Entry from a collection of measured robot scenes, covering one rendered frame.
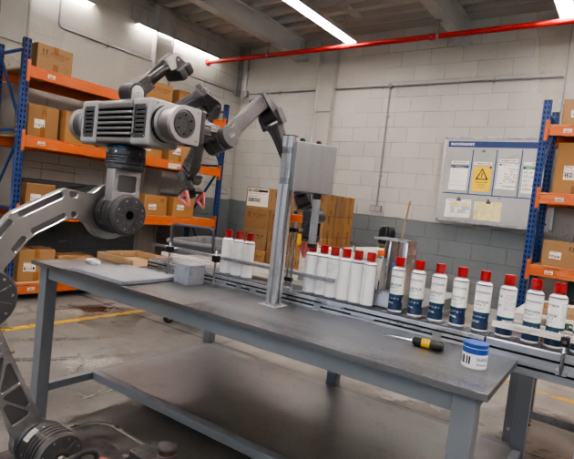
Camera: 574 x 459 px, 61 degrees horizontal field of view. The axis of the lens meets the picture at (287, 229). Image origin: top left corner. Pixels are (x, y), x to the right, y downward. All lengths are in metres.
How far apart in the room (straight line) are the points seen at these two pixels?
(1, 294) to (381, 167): 5.67
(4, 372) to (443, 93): 5.80
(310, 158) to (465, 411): 1.03
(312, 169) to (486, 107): 4.71
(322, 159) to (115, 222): 0.79
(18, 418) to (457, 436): 1.39
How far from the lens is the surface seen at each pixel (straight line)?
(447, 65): 6.72
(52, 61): 5.54
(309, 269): 1.98
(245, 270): 2.18
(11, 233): 1.72
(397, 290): 1.82
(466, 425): 1.40
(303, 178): 1.86
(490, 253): 6.22
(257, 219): 5.84
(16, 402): 1.93
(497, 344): 1.72
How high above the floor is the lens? 1.23
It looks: 3 degrees down
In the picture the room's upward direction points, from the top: 6 degrees clockwise
